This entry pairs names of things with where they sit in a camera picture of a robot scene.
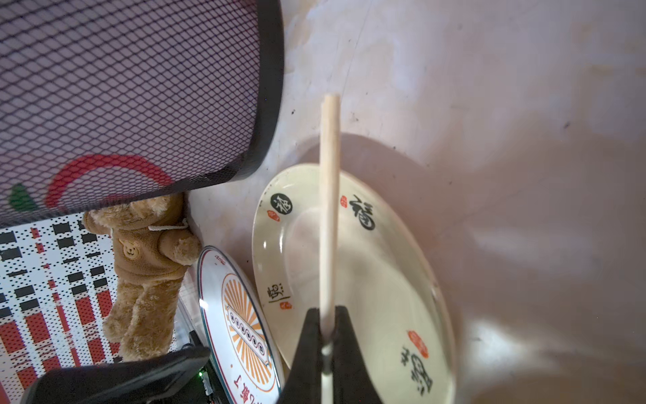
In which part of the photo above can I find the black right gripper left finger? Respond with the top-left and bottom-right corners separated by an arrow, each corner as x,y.
277,308 -> 323,404

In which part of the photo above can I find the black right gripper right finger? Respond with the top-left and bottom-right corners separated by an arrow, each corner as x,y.
331,306 -> 382,404

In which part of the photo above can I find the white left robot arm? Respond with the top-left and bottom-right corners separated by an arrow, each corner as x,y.
21,347 -> 211,403

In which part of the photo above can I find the white orange patterned plate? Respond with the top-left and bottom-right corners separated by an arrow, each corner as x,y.
197,246 -> 284,403

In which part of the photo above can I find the cream plate with flowers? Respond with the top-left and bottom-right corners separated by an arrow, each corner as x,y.
252,164 -> 456,403

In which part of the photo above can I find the brown teddy bear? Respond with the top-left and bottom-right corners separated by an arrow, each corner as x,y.
83,194 -> 202,362

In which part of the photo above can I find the black mesh trash bin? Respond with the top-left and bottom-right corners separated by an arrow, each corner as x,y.
1,1 -> 284,227

